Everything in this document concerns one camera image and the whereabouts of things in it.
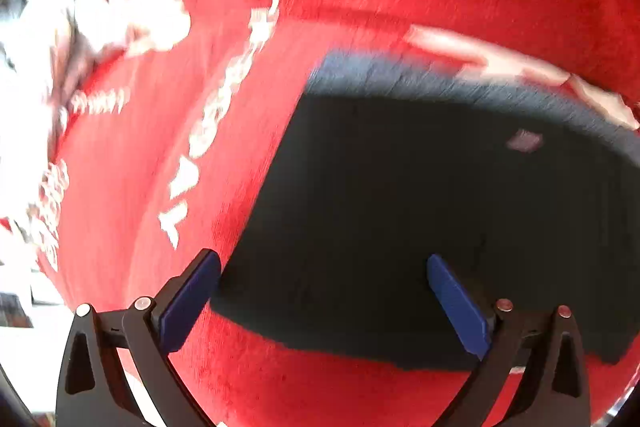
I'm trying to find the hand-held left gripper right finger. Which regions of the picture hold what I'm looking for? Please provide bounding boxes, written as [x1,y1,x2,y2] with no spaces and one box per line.
[426,254,593,427]

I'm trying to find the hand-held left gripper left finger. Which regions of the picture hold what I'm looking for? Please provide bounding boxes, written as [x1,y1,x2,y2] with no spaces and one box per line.
[56,248,222,427]

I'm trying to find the dark navy pants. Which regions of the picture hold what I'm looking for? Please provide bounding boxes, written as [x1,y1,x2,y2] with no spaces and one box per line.
[210,49,640,372]

